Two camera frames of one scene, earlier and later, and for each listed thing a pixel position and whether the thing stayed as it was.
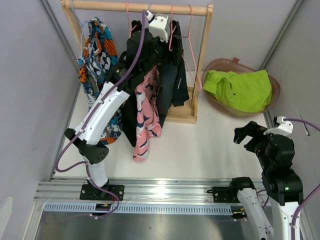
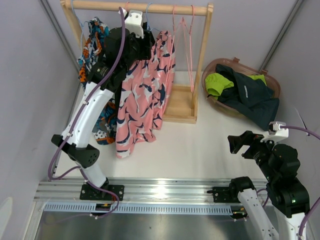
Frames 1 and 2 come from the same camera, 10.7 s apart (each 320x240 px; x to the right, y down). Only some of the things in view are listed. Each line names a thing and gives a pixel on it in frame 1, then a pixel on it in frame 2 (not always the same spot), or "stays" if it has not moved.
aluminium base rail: x=136 y=189 stays
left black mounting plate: x=85 y=193 stays
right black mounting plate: x=223 y=194 stays
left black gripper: x=170 y=57 → x=145 y=44
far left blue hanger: x=82 y=26 stays
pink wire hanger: x=173 y=29 → x=174 y=35
